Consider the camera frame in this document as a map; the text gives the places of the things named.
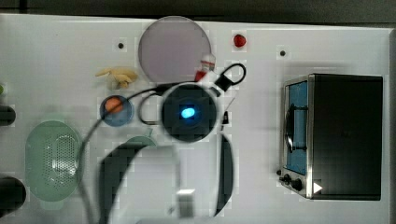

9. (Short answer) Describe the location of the red ketchup bottle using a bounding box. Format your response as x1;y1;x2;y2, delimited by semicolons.
194;53;216;82

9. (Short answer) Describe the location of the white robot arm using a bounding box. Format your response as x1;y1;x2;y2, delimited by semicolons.
98;82;236;224

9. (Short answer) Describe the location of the green oval strainer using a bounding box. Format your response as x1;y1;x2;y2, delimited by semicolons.
25;119;81;211

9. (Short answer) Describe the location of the green mug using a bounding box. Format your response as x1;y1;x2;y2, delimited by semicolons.
125;129;157;147

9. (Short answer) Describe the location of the grey round plate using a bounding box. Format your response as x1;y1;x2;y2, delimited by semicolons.
138;16;211;83

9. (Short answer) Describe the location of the yellow banana toy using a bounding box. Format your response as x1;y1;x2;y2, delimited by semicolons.
95;67;138;90

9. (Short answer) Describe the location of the blue bowl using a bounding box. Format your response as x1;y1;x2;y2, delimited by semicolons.
99;95;134;127

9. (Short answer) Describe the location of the red strawberry toy top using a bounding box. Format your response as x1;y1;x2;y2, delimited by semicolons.
233;35;247;48

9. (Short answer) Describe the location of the orange ball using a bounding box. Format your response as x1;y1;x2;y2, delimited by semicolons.
105;97;123;113

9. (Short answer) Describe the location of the silver toaster oven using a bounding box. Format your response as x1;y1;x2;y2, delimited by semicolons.
276;74;383;201

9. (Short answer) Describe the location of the black round base upper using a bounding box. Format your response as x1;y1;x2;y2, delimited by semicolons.
0;105;16;126

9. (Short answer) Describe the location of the black round base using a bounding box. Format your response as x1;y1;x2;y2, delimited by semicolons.
0;105;16;126
0;176;26;217

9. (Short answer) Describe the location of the black round base lower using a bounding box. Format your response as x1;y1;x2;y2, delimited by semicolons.
0;176;26;217

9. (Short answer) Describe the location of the black cable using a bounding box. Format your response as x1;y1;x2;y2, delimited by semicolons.
78;63;248;224

